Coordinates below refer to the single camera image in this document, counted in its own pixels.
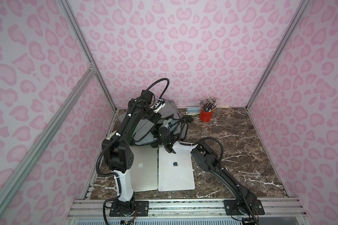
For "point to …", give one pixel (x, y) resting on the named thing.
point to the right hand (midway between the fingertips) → (149, 121)
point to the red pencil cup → (205, 116)
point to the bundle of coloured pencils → (209, 105)
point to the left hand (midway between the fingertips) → (158, 116)
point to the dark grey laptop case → (144, 134)
